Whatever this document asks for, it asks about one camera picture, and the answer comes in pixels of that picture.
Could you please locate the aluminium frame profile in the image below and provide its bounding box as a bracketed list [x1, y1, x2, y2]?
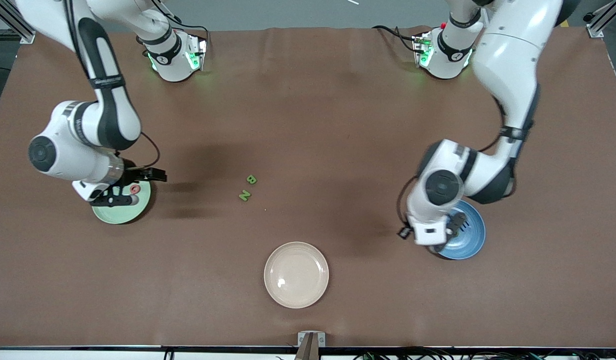
[0, 0, 38, 45]
[583, 0, 616, 38]

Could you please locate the green plate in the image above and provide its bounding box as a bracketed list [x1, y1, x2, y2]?
[91, 180, 153, 225]

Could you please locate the beige plate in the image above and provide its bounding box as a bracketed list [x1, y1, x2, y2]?
[264, 241, 330, 309]

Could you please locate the blue plate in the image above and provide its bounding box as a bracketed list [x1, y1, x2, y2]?
[434, 200, 486, 260]

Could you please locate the brown table cover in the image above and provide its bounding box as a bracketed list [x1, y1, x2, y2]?
[0, 26, 616, 349]

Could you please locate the black left arm base cable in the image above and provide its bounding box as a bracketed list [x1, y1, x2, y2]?
[372, 24, 421, 53]

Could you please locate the grey metal bracket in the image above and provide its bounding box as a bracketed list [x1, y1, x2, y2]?
[297, 331, 326, 360]

